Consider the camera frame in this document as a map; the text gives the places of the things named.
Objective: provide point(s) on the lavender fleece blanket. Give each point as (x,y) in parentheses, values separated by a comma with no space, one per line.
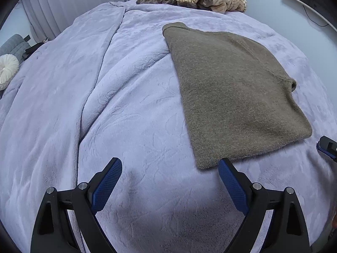
(118,97)

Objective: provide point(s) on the white round pleated pillow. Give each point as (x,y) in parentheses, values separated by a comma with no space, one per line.
(8,69)

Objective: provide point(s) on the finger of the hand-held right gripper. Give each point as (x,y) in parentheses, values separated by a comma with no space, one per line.
(327,146)

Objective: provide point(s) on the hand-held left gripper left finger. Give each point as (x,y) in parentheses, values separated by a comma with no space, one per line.
(106,187)

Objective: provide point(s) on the white curtain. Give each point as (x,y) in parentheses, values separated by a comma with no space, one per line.
(71,2)

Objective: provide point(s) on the brown knit sweater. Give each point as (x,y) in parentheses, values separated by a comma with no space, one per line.
(231,89)

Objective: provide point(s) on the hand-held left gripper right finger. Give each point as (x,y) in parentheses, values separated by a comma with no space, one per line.
(233,187)

